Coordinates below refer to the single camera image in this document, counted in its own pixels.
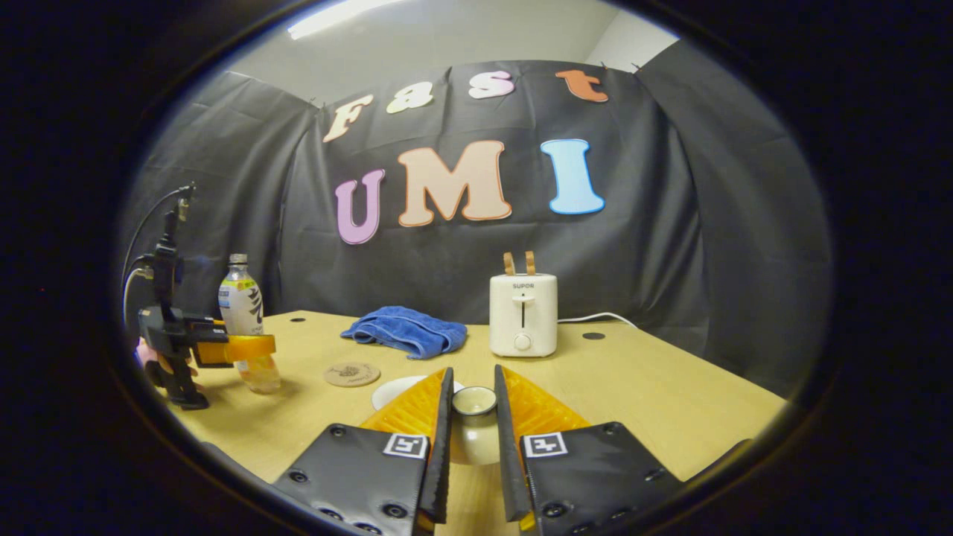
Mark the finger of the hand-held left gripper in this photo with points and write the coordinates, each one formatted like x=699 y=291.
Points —
x=246 y=348

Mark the cream teacup lid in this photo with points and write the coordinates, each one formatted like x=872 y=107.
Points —
x=474 y=439

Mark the blue towel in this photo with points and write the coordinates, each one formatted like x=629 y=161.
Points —
x=409 y=331

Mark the round cork coaster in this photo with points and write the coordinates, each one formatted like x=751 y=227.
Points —
x=351 y=374

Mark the toast slice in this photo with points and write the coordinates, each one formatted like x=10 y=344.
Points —
x=509 y=263
x=530 y=262

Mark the black backdrop cloth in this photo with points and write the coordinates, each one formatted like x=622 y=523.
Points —
x=670 y=223

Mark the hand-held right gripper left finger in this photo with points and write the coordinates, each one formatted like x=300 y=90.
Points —
x=443 y=461

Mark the clear plastic water bottle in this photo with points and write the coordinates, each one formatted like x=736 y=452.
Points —
x=242 y=305

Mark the white toaster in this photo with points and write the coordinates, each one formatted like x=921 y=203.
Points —
x=523 y=313

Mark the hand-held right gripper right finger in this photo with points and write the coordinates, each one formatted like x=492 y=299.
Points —
x=508 y=476

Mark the cream ceramic teacup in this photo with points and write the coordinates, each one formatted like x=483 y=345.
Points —
x=394 y=391

